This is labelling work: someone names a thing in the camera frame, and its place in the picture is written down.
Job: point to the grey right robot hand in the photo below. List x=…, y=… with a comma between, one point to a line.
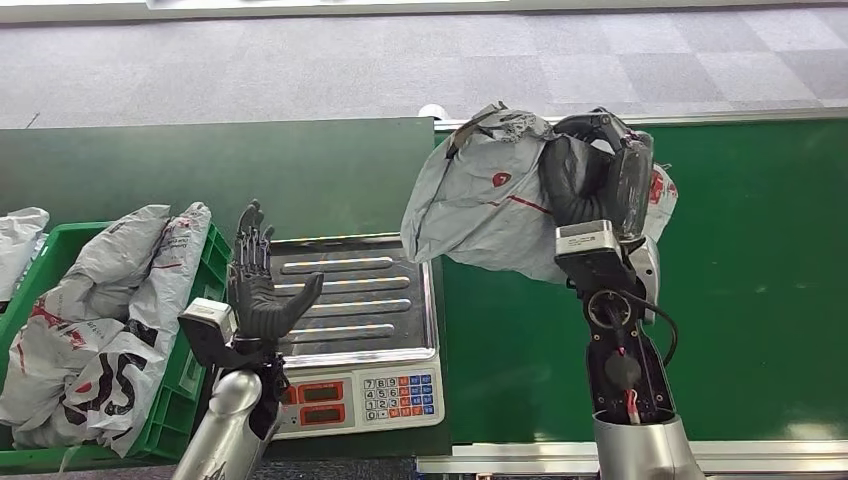
x=576, y=185

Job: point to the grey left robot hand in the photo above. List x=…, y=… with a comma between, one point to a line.
x=262, y=305

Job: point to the grey package with red logo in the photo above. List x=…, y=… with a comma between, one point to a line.
x=477, y=212

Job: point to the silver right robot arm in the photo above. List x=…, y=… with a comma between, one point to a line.
x=629, y=397

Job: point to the white package with red text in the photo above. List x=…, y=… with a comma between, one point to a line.
x=179, y=265

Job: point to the plain grey crumpled package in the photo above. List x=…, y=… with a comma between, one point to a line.
x=112, y=265

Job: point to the white conveyor roller end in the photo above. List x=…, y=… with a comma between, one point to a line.
x=432, y=111

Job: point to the grey package with black letters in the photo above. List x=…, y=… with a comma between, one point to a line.
x=119, y=391

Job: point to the green conveyor belt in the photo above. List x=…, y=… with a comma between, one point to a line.
x=762, y=265

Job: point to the crumpled grey package red print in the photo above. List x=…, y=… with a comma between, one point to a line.
x=40, y=358

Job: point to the white plastic package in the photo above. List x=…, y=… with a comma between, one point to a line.
x=16, y=252

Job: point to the electronic scale with steel tray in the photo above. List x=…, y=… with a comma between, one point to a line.
x=371, y=298

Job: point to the green plastic crate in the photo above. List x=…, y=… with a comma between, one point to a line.
x=172, y=411

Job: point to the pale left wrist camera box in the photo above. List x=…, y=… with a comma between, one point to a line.
x=208, y=324

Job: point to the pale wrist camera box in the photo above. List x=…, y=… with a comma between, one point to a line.
x=208, y=324
x=586, y=242

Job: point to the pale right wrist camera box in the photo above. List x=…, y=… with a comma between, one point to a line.
x=586, y=242

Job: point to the aluminium conveyor rail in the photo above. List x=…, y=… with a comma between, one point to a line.
x=762, y=457
x=762, y=118

